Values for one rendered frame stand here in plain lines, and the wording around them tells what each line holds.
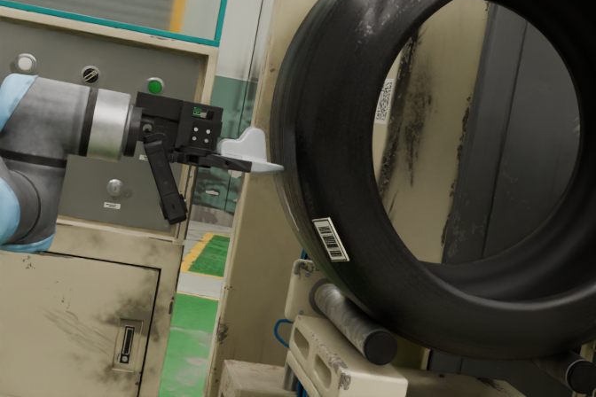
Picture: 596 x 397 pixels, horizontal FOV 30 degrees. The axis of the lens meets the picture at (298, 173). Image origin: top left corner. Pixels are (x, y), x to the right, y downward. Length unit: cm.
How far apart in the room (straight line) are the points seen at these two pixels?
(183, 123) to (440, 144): 52
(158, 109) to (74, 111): 11
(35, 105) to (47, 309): 76
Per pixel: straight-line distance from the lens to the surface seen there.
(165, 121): 146
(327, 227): 139
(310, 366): 161
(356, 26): 139
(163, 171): 145
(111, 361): 213
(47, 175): 143
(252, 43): 1060
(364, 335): 144
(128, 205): 213
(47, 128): 142
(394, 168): 178
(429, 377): 179
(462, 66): 181
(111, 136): 142
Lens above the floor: 117
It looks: 3 degrees down
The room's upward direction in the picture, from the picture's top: 10 degrees clockwise
